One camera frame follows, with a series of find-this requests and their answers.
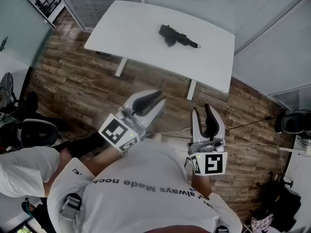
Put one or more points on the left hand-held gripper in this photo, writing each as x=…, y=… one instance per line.
x=114, y=131

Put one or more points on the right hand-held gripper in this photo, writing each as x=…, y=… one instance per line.
x=211, y=164

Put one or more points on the black handheld tool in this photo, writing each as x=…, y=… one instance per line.
x=173, y=35

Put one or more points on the person's right forearm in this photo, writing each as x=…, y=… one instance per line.
x=201, y=186

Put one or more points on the person's left forearm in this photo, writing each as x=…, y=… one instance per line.
x=102, y=160

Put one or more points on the person's light shoe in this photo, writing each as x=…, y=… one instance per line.
x=156, y=136

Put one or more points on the black desk control panel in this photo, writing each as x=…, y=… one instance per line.
x=103, y=54

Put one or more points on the white table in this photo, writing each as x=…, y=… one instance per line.
x=136, y=28

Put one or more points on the black and white office chair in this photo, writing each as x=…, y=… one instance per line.
x=39, y=132
x=292, y=122

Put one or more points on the person's white t-shirt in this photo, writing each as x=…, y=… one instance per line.
x=136, y=203

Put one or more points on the white side desk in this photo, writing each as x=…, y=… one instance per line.
x=300, y=173

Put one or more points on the black bag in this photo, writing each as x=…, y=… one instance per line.
x=284, y=203

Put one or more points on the checkered cloth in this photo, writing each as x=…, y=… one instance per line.
x=261, y=224

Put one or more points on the black mesh chair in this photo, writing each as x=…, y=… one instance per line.
x=6, y=81

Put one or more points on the black and white wall picture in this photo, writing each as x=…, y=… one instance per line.
x=46, y=1

